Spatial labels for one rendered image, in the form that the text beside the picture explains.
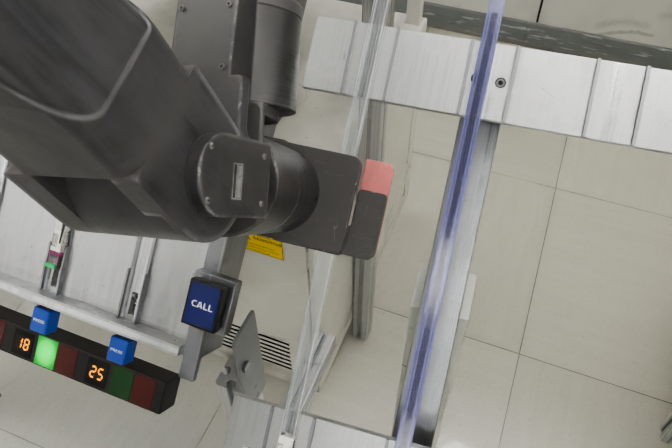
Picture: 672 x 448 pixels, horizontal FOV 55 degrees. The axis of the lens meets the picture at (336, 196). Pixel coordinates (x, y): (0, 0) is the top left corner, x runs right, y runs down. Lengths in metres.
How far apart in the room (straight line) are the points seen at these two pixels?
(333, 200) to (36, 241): 0.51
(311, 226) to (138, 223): 0.18
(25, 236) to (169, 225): 0.62
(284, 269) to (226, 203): 0.85
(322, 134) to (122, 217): 0.88
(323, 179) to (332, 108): 0.77
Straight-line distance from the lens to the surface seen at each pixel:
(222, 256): 0.71
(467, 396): 1.54
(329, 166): 0.42
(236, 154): 0.28
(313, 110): 1.19
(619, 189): 2.09
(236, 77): 0.31
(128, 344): 0.79
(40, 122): 0.23
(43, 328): 0.85
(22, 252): 0.87
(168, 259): 0.76
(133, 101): 0.23
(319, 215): 0.42
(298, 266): 1.09
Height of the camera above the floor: 1.35
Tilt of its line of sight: 46 degrees down
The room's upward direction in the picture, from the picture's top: straight up
